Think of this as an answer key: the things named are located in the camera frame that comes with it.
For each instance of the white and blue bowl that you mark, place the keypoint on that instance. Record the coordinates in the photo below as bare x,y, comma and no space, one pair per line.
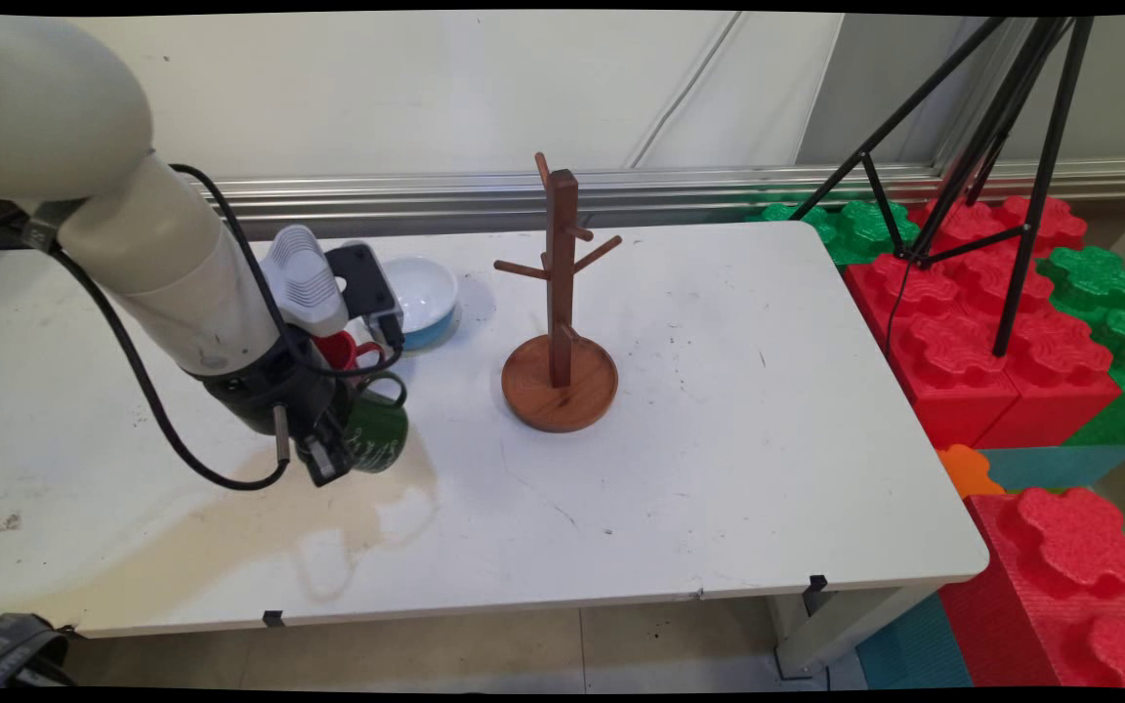
426,293

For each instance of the green foam block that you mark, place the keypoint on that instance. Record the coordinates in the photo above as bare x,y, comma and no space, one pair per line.
865,229
1095,283

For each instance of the large red foam block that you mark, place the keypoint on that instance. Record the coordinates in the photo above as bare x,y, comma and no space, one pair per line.
1061,586

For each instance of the aluminium wall rail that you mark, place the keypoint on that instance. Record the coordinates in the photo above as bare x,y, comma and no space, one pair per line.
377,200

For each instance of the white table leg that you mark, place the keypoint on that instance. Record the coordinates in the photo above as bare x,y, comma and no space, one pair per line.
836,625

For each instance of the black tripod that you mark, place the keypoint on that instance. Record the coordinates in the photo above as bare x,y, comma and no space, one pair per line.
1031,205

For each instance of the brown wooden mug tree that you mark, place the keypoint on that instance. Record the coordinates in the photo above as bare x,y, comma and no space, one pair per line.
562,254

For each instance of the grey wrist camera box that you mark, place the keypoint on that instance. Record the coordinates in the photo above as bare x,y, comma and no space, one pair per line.
362,278

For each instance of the teal foam block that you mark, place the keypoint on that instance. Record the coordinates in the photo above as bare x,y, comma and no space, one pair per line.
914,649
1051,467

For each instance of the red enamel mug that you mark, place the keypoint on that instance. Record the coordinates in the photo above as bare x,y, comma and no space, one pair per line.
338,347

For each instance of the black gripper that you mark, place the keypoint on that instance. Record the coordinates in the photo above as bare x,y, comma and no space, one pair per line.
279,391

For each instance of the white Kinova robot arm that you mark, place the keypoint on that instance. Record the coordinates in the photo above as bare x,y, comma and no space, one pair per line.
162,254

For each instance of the orange foam piece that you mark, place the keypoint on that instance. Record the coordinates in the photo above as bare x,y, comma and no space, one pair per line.
968,471

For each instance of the green enamel mug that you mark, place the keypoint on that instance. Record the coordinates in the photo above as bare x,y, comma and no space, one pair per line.
377,434

